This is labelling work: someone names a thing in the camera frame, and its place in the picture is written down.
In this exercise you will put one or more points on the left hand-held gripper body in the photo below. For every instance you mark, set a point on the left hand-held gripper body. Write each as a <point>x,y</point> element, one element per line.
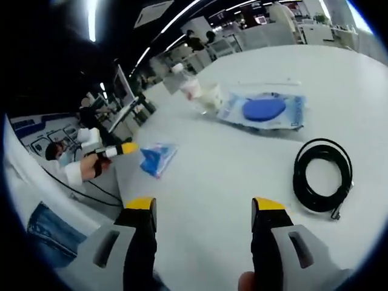
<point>89,138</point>

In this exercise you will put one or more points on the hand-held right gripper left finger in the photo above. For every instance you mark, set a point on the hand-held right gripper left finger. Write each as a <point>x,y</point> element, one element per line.
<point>139,242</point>

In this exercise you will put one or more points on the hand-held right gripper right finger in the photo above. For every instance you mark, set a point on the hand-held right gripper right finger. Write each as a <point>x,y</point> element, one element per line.
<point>266,236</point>

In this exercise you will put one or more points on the blue zip pouch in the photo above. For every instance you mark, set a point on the blue zip pouch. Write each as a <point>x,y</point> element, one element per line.
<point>157,159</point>

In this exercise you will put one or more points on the white floral cup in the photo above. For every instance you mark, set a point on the white floral cup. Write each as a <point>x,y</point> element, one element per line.
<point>212,97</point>

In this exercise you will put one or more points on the blue-lid wet wipes pack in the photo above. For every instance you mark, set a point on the blue-lid wet wipes pack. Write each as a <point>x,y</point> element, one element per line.
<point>263,110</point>

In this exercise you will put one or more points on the person's left hand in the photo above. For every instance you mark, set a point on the person's left hand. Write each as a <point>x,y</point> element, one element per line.
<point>100,165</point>

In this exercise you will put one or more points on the person's white shirt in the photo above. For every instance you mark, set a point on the person's white shirt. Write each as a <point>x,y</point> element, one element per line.
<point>72,172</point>

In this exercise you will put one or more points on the person's head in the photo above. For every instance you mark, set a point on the person's head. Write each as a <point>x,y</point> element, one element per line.
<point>51,150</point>

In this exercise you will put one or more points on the black monitor stand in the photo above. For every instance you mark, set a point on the black monitor stand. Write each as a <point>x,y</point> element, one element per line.
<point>136,112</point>

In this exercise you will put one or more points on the computer monitor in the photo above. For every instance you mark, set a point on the computer monitor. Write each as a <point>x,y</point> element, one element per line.
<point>125,86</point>

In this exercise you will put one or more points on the white table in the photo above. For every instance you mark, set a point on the white table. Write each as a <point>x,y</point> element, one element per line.
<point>227,157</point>

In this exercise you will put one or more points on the person's blue jeans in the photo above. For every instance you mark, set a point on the person's blue jeans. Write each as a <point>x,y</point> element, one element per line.
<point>51,230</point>

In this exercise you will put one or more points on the ceiling air vent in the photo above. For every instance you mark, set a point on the ceiling air vent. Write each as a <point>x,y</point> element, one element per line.
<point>154,12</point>

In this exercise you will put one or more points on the ceiling light strip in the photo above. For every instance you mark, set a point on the ceiling light strip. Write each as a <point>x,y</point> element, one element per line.
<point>179,16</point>

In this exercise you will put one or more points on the green potted plant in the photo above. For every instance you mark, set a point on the green potted plant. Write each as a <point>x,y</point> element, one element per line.
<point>322,18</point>

